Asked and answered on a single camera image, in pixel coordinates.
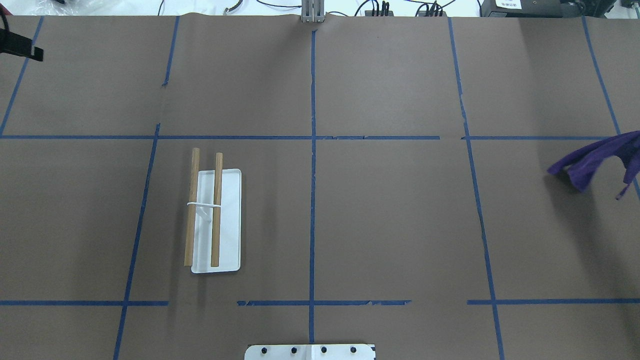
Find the purple towel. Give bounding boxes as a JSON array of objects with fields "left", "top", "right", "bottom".
[{"left": 546, "top": 130, "right": 640, "bottom": 200}]

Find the white towel rack with wooden bars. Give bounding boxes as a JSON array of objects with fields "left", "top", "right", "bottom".
[{"left": 183, "top": 147, "right": 243, "bottom": 275}]

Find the black computer box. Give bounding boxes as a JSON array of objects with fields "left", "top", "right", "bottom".
[{"left": 480, "top": 0, "right": 615, "bottom": 18}]

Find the aluminium frame post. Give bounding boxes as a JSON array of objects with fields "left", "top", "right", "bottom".
[{"left": 301, "top": 0, "right": 326, "bottom": 23}]

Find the white pedestal column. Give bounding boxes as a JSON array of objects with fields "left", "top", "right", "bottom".
[{"left": 244, "top": 343, "right": 377, "bottom": 360}]

